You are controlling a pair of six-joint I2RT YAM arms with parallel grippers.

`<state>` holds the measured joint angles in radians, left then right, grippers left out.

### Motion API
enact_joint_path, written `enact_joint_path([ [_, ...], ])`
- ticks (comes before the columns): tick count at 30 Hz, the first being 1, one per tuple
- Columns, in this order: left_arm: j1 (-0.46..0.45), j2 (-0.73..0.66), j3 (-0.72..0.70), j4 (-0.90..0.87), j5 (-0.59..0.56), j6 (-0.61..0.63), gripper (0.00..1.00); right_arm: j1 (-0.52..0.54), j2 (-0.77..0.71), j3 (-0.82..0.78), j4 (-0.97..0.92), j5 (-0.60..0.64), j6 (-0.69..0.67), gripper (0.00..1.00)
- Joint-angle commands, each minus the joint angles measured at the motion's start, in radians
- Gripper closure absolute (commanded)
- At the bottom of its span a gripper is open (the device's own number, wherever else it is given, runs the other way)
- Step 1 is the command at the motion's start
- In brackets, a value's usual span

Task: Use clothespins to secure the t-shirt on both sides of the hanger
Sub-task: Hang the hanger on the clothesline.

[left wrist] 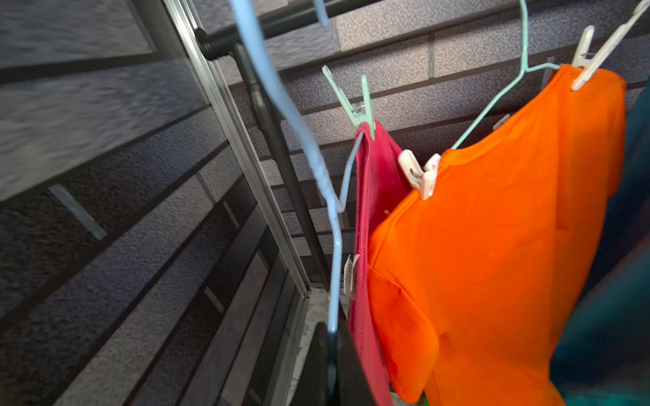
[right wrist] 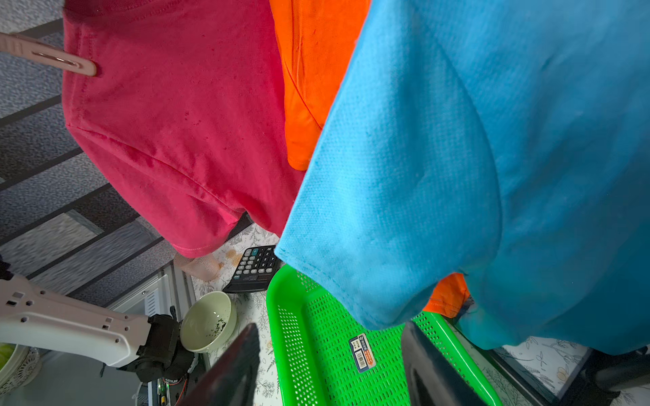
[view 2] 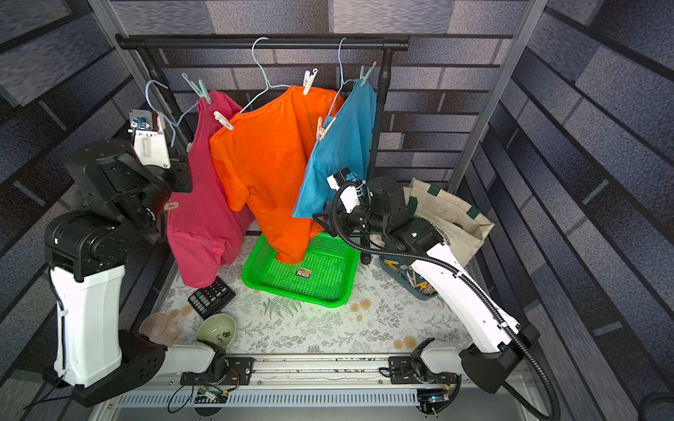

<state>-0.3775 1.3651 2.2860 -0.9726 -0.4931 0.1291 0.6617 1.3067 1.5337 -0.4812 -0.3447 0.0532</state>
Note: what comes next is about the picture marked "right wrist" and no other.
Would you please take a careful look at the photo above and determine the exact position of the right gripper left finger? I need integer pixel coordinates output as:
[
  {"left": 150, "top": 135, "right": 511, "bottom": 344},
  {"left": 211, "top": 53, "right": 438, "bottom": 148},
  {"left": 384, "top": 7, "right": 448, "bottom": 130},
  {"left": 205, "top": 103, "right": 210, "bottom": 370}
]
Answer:
[{"left": 179, "top": 323, "right": 260, "bottom": 406}]

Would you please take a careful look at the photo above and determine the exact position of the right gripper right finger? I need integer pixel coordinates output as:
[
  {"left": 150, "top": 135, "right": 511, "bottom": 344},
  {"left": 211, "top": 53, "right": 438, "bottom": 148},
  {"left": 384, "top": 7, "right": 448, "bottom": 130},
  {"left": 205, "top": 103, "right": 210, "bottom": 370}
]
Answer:
[{"left": 401, "top": 321, "right": 486, "bottom": 406}]

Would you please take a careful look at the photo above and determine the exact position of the blue t-shirt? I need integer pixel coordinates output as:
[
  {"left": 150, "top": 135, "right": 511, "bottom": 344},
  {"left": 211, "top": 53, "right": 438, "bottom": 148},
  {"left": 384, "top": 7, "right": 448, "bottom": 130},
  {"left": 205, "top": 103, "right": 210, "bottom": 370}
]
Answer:
[{"left": 276, "top": 1, "right": 649, "bottom": 355}]

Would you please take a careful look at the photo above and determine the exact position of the pink garment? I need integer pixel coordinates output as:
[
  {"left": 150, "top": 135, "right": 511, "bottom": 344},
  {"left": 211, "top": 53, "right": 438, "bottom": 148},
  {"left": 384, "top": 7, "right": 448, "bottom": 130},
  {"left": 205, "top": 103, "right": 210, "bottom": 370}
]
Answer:
[{"left": 62, "top": 1, "right": 303, "bottom": 258}]

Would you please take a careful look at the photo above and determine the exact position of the orange garment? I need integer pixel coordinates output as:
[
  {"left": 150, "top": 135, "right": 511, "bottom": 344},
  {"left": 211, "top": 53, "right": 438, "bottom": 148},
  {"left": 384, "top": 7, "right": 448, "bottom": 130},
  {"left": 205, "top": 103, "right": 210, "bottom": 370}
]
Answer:
[{"left": 271, "top": 1, "right": 469, "bottom": 329}]

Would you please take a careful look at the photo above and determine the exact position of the pink clothespin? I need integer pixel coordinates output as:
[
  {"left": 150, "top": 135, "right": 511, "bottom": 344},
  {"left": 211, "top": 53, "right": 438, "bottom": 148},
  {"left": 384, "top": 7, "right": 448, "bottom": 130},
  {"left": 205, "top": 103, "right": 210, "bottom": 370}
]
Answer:
[{"left": 1, "top": 33, "right": 98, "bottom": 77}]

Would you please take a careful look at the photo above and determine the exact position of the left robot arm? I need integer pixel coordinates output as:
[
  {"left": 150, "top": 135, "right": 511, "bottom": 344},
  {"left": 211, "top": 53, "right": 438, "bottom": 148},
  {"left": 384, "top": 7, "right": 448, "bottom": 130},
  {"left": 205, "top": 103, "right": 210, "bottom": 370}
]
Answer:
[{"left": 1, "top": 262, "right": 196, "bottom": 383}]

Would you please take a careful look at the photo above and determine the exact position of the green ceramic bowl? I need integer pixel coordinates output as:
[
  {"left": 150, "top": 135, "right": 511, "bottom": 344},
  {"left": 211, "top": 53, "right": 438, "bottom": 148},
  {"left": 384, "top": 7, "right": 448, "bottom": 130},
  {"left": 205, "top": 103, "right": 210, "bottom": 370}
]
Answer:
[{"left": 179, "top": 291, "right": 237, "bottom": 354}]

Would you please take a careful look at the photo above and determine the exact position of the green plastic laundry basket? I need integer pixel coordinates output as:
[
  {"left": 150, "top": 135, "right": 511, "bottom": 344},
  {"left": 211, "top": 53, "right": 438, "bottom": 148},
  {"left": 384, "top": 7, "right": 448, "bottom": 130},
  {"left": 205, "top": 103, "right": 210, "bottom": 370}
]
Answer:
[{"left": 266, "top": 263, "right": 504, "bottom": 406}]

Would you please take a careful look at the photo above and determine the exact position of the black calculator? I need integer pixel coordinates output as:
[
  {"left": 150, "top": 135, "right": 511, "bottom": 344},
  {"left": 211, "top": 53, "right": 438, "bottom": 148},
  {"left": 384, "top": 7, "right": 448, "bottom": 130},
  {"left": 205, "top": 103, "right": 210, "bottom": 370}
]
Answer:
[{"left": 223, "top": 245, "right": 282, "bottom": 294}]

